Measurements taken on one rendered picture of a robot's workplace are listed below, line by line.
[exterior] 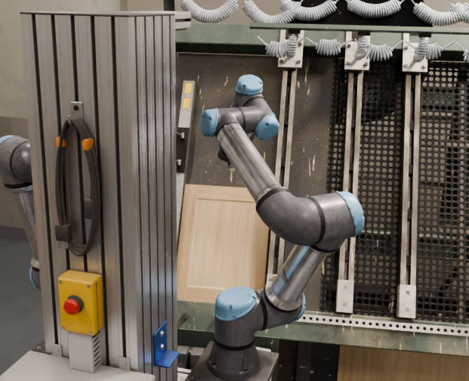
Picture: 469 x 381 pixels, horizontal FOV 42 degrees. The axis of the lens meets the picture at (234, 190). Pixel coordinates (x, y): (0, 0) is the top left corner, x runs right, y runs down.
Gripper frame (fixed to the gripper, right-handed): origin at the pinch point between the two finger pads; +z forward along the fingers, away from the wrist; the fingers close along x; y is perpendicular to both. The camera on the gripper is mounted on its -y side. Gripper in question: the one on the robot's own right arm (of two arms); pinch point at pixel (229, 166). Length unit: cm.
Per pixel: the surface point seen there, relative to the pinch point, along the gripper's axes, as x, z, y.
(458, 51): -47, -5, 109
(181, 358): -11, 75, -33
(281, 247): -23, 50, 18
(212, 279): -4, 67, 0
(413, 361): -92, 84, 24
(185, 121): 41, 39, 44
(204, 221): 11, 58, 16
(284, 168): -7, 38, 46
